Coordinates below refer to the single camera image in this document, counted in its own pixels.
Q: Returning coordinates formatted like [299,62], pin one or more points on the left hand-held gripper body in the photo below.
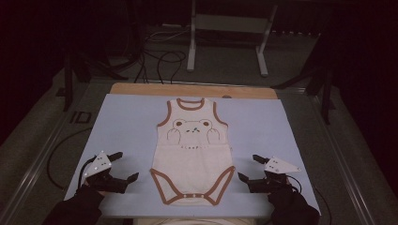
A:
[100,165]

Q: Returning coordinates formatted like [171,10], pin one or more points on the cream baby onesie brown trim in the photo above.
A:
[194,156]

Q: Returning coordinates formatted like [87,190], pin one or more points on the black rectangular floor frame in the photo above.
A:
[80,117]

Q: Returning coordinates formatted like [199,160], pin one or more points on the black metal stand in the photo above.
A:
[68,81]
[325,87]

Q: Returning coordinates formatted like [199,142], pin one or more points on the light blue table mat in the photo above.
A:
[125,125]

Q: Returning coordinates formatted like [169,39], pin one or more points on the aluminium floor rail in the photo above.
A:
[344,162]
[34,168]

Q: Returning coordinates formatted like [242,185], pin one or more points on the person's left hand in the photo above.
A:
[101,192]

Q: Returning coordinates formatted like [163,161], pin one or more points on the white metal stand frame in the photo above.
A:
[231,23]

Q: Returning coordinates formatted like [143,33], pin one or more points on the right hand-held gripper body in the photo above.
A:
[275,175]

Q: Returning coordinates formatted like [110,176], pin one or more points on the person's right hand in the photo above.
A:
[271,194]

